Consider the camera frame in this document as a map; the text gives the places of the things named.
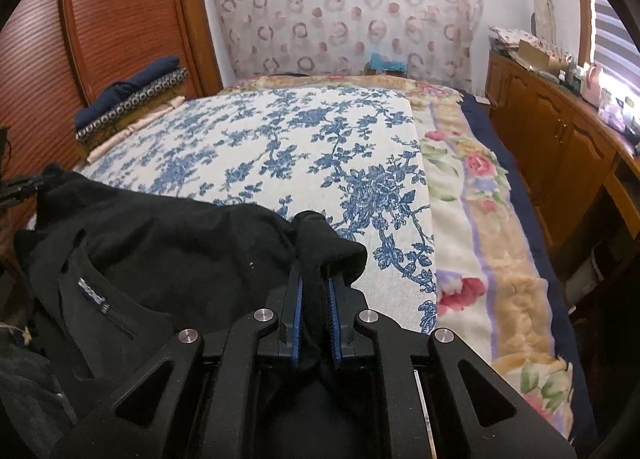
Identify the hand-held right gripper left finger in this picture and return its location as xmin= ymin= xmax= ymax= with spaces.
xmin=65 ymin=269 xmax=306 ymax=459

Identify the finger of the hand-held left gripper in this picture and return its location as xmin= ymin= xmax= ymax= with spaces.
xmin=0 ymin=176 xmax=48 ymax=207

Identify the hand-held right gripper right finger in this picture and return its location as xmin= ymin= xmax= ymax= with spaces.
xmin=327 ymin=274 xmax=576 ymax=459

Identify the black printed t-shirt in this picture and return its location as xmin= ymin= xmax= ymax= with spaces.
xmin=12 ymin=164 xmax=368 ymax=459

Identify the stack of folded clothes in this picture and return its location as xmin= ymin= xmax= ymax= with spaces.
xmin=75 ymin=66 xmax=190 ymax=150

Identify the folded navy cloth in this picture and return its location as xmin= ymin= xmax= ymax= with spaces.
xmin=75 ymin=55 xmax=181 ymax=132

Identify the folded beige cloth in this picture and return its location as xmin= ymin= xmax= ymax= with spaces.
xmin=86 ymin=95 xmax=186 ymax=164

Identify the floral fleece blanket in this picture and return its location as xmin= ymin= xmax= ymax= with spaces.
xmin=225 ymin=74 xmax=576 ymax=435

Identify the blue floral white cloth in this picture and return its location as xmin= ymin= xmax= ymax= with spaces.
xmin=72 ymin=86 xmax=441 ymax=340

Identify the wooden slatted wardrobe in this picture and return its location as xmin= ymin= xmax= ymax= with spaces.
xmin=0 ymin=0 xmax=223 ymax=220

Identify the navy bed sheet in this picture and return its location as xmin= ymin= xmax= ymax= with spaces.
xmin=457 ymin=91 xmax=601 ymax=440

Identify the box with blue cloth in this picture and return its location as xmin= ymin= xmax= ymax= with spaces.
xmin=365 ymin=53 xmax=408 ymax=77

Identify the wooden side cabinet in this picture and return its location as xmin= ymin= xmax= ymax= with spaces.
xmin=485 ymin=49 xmax=640 ymax=290

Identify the circle print sheer curtain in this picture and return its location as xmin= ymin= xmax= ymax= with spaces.
xmin=207 ymin=0 xmax=486 ymax=90

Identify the folded floral cloth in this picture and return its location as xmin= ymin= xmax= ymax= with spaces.
xmin=487 ymin=24 xmax=541 ymax=52

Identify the cardboard box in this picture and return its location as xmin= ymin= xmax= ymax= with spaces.
xmin=517 ymin=39 xmax=561 ymax=70

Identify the purple tissue pack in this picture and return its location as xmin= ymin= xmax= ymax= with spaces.
xmin=602 ymin=101 xmax=626 ymax=130

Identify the pink kettle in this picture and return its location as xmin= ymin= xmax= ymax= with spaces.
xmin=585 ymin=63 xmax=606 ymax=100

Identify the striped window blind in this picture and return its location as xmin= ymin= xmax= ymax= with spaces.
xmin=587 ymin=0 xmax=640 ymax=120

